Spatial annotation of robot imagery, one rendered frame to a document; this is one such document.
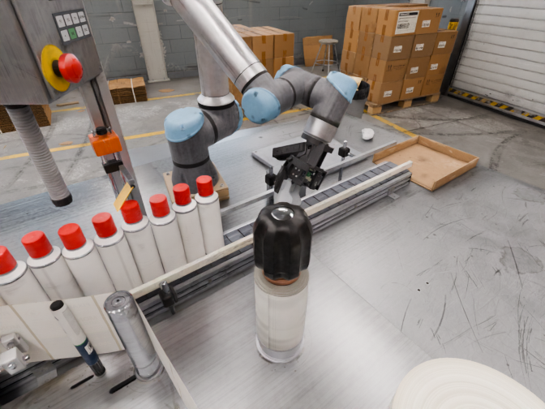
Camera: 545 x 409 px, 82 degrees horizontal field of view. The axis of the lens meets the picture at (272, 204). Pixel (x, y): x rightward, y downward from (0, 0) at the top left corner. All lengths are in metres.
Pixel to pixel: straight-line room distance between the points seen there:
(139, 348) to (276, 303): 0.22
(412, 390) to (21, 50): 0.64
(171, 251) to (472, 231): 0.83
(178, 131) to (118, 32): 5.07
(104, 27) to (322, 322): 5.64
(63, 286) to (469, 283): 0.87
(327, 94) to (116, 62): 5.41
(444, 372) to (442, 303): 0.36
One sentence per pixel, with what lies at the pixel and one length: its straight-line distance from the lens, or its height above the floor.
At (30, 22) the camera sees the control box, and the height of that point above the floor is 1.38.
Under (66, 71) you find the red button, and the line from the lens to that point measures 0.53.
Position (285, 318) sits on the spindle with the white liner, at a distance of 0.51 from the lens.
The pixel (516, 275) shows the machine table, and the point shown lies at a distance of 1.00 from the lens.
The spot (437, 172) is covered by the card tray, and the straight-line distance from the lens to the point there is 1.33.
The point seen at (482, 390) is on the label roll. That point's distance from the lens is 0.51.
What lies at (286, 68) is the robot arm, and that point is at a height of 1.25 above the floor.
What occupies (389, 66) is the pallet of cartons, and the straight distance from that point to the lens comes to 4.23.
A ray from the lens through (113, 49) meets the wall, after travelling 5.99.
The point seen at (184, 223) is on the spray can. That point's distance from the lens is 0.68.
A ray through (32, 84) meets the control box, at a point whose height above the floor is 1.31.
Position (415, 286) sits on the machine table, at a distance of 0.84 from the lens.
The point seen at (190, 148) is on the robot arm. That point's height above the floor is 1.02.
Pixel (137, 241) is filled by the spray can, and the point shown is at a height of 1.01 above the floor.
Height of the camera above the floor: 1.43
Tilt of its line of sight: 36 degrees down
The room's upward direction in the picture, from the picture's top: straight up
